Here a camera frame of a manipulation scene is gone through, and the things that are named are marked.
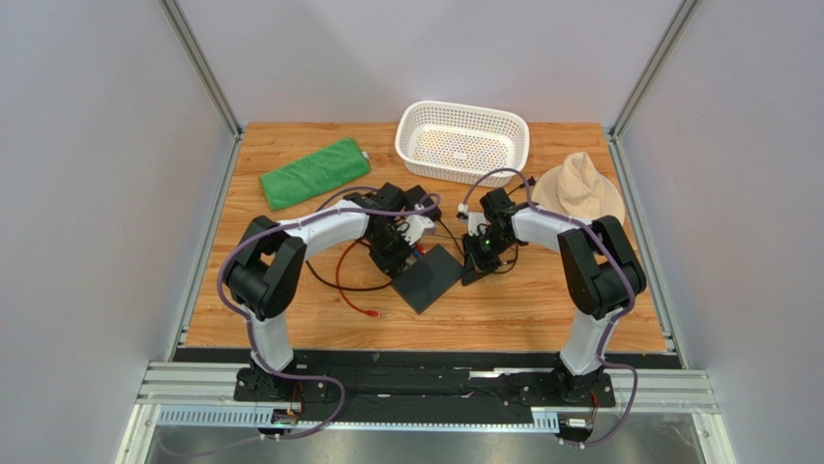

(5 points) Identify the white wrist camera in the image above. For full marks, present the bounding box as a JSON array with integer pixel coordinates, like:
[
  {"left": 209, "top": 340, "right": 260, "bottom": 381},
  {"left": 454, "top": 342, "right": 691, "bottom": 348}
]
[
  {"left": 456, "top": 203, "right": 487, "bottom": 236},
  {"left": 399, "top": 215, "right": 437, "bottom": 245}
]

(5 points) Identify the white perforated plastic basket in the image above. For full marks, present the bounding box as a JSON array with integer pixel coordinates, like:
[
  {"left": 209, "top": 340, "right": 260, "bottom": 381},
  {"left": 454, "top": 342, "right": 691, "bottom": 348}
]
[{"left": 395, "top": 101, "right": 531, "bottom": 189}]

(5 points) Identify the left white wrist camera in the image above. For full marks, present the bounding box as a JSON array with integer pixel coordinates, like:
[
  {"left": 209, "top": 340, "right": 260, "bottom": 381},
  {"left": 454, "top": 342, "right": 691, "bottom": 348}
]
[{"left": 399, "top": 215, "right": 437, "bottom": 245}]

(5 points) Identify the red ethernet cable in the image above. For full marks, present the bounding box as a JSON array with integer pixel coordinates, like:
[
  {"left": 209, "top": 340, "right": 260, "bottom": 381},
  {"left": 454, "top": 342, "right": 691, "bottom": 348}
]
[{"left": 336, "top": 239, "right": 429, "bottom": 320}]

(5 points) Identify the green folded towel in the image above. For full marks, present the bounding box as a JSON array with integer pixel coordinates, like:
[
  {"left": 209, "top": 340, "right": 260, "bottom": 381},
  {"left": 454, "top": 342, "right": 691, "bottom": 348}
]
[{"left": 258, "top": 137, "right": 371, "bottom": 211}]

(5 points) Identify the aluminium frame rail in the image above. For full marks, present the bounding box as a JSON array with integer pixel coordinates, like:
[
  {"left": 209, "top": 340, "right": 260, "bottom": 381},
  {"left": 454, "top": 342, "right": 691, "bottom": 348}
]
[{"left": 116, "top": 348, "right": 735, "bottom": 463}]

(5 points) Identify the beige bucket hat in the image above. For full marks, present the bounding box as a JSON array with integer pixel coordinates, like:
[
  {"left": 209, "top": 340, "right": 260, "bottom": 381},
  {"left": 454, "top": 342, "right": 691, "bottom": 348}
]
[{"left": 531, "top": 152, "right": 627, "bottom": 223}]

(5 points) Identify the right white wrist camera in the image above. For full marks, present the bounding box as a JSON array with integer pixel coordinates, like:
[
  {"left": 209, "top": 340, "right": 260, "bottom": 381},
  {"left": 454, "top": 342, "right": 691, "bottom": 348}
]
[{"left": 456, "top": 203, "right": 487, "bottom": 236}]

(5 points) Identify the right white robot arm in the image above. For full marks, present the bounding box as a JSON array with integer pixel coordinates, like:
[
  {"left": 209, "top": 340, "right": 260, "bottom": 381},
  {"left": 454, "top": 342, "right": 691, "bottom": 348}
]
[{"left": 457, "top": 188, "right": 647, "bottom": 377}]

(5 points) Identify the black adapter power cord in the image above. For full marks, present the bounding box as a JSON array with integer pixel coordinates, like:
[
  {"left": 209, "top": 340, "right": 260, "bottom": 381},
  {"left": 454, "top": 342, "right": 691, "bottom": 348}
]
[{"left": 434, "top": 176, "right": 537, "bottom": 276}]

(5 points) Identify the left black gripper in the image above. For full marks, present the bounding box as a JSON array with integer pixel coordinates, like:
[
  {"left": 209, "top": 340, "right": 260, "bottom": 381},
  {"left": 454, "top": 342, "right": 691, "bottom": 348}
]
[{"left": 366, "top": 225, "right": 418, "bottom": 281}]

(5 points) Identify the black network switch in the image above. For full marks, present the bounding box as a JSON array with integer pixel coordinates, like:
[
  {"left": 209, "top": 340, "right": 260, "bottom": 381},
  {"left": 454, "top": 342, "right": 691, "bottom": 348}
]
[{"left": 392, "top": 245, "right": 462, "bottom": 314}]

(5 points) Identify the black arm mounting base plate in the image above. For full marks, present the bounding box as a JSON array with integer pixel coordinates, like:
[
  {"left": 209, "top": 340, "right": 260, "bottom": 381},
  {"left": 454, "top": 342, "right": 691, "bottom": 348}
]
[{"left": 233, "top": 350, "right": 616, "bottom": 424}]

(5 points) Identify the blue ethernet cable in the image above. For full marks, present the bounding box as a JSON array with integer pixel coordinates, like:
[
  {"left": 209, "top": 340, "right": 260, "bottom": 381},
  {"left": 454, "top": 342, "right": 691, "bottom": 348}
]
[{"left": 315, "top": 186, "right": 381, "bottom": 214}]

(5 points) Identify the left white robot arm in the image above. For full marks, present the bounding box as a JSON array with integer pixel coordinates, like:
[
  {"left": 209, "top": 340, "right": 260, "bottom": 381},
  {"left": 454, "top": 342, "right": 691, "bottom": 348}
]
[{"left": 217, "top": 184, "right": 441, "bottom": 388}]

